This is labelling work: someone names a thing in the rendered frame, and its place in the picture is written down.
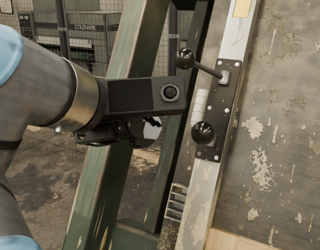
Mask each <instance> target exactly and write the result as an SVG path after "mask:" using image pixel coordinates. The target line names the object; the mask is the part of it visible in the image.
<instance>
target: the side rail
mask: <svg viewBox="0 0 320 250"><path fill-rule="evenodd" d="M169 2H170V0H125V4H124V8H123V11H122V15H121V19H120V23H119V27H118V31H117V35H116V39H115V42H114V46H113V50H112V54H111V57H110V61H109V65H108V69H107V74H106V78H105V79H123V78H140V77H152V73H153V69H154V64H155V60H156V56H157V52H158V48H159V44H160V39H161V35H162V31H163V27H164V23H165V19H166V15H167V11H168V6H169ZM133 150H134V148H132V147H131V146H130V145H129V140H126V141H122V140H120V143H116V144H110V145H107V146H101V147H93V146H88V147H87V151H86V155H85V159H84V163H83V167H82V171H81V175H80V178H79V182H78V186H77V190H76V194H75V198H74V202H73V205H72V209H71V213H70V217H69V221H68V224H67V228H66V232H65V236H64V240H63V244H62V248H61V250H106V246H107V241H108V237H109V233H110V229H111V225H112V222H113V221H115V220H116V219H117V215H118V211H119V207H120V202H121V198H122V194H123V190H124V186H125V182H126V178H127V174H128V170H129V166H130V162H131V158H132V154H133Z"/></svg>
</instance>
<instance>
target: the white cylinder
mask: <svg viewBox="0 0 320 250"><path fill-rule="evenodd" d="M208 95H209V90H206V89H198V91H197V95H196V99H195V105H194V108H193V112H192V116H191V120H190V121H191V123H190V125H191V127H193V125H194V124H195V123H197V122H200V121H203V117H204V112H205V108H206V104H207V99H208Z"/></svg>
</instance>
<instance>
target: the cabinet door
mask: <svg viewBox="0 0 320 250"><path fill-rule="evenodd" d="M204 250H281V249H278V248H275V247H272V246H269V245H266V244H263V243H260V242H257V241H254V240H251V239H248V238H245V237H242V236H239V235H237V234H234V233H231V232H228V231H225V230H222V229H219V228H216V227H213V226H211V227H209V230H208V235H207V239H206V244H205V248H204Z"/></svg>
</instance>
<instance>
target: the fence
mask: <svg viewBox="0 0 320 250"><path fill-rule="evenodd" d="M260 2H261V0H252V1H251V6H250V10H249V15H248V18H242V17H233V13H234V9H235V4H236V0H231V4H230V9H229V13H228V18H227V22H226V26H225V31H224V35H223V39H222V44H221V48H220V52H219V56H218V58H221V59H233V60H241V61H242V67H241V71H240V76H239V81H238V85H237V90H236V94H235V99H234V103H233V108H232V112H231V117H230V121H229V126H228V130H227V135H226V139H225V144H224V148H223V153H222V157H221V162H220V163H216V162H212V161H207V160H203V159H199V158H195V163H194V167H193V172H192V176H191V180H190V184H189V189H188V193H187V197H186V202H185V206H184V210H183V215H182V219H181V224H180V228H179V232H178V237H177V241H176V246H175V250H204V248H205V244H206V239H207V235H208V230H209V227H211V225H212V220H213V214H214V210H215V205H216V201H217V196H218V192H219V187H220V183H221V178H222V174H223V169H224V164H225V160H226V156H227V151H228V147H229V142H230V138H231V133H232V129H233V124H234V120H235V115H236V110H237V106H238V101H239V97H240V92H241V88H242V83H243V79H244V74H245V70H246V65H247V60H248V56H249V51H250V47H251V42H252V38H253V33H254V29H255V25H256V20H257V15H258V11H259V6H260Z"/></svg>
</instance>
